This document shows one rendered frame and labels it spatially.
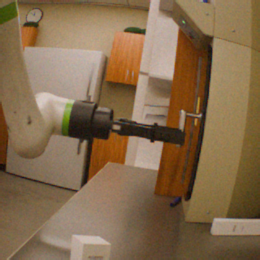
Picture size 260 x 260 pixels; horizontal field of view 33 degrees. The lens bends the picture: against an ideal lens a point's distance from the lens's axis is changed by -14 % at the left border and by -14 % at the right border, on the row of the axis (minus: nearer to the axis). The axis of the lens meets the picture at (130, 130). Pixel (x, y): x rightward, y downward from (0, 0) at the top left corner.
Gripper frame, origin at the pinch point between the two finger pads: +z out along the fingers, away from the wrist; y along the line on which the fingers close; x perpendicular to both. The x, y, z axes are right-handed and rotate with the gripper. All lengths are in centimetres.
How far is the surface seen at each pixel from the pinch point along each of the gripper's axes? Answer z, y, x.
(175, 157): 1.1, 31.8, 8.1
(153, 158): -6, 134, 20
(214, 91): 6.8, -5.2, -12.2
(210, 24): 4.6, -5.2, -29.9
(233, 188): 16.7, -5.2, 10.6
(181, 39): -2.0, 31.9, -29.4
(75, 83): -116, 483, -19
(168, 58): -6, 135, -32
